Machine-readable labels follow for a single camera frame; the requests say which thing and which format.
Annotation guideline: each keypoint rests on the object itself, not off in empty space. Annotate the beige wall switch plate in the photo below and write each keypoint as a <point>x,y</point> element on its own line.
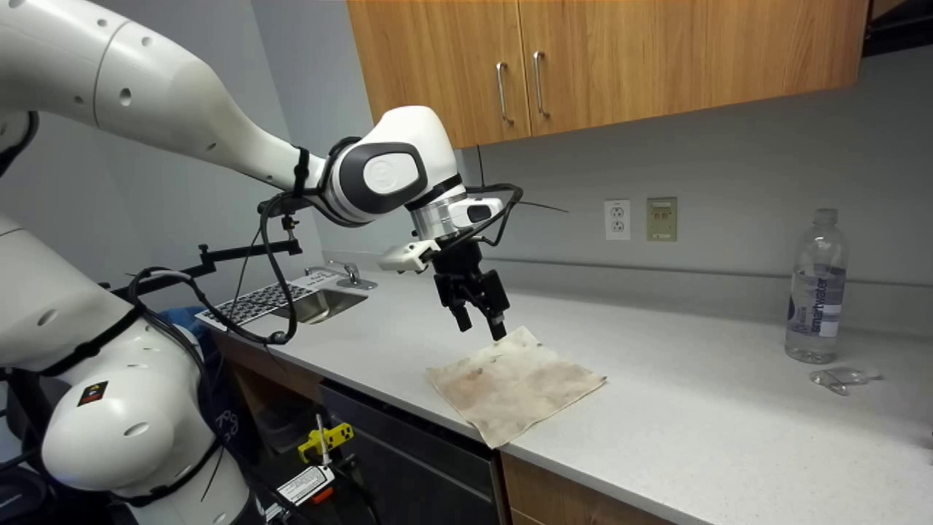
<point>664,219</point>

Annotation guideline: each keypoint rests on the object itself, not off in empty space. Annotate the metal faucet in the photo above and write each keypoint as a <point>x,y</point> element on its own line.
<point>338,273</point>

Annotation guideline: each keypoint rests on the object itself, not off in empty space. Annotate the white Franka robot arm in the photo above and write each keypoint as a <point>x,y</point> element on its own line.
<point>147,76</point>

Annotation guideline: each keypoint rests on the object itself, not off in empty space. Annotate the steel sink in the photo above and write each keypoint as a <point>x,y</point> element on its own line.
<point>309,303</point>

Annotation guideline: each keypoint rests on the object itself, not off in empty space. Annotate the clear plastic water bottle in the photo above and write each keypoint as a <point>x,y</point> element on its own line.
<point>817,293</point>

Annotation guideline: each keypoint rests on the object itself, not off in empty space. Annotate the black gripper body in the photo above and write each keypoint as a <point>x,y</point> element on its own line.
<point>467,277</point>

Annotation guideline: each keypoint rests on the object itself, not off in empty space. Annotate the yellow clamp tool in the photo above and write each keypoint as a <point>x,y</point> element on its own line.
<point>325,442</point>

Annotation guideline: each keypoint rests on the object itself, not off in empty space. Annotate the stained beige towel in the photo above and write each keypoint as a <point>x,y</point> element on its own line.
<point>513,383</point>

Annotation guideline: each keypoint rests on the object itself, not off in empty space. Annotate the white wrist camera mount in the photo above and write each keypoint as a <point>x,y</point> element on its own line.
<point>410,258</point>

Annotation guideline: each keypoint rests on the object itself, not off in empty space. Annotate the black dishwasher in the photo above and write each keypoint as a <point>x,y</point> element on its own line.
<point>426,467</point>

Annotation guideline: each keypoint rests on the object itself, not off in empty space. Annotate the wooden base cabinet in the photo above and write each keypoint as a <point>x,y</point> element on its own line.
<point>563,499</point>

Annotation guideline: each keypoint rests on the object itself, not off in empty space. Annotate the white wall outlet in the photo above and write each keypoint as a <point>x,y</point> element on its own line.
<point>615,219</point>

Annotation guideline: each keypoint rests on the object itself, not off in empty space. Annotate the wooden wall cabinet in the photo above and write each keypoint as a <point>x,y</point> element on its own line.
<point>623,58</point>

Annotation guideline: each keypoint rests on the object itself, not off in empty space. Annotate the white box with red part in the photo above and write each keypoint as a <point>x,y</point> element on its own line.
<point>305,484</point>

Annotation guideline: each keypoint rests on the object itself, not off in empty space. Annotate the black camera on jointed mount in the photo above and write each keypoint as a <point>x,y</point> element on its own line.
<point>244,255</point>

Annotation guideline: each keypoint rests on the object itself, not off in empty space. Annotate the clear plastic wrapper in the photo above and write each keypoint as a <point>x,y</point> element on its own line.
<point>844,381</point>

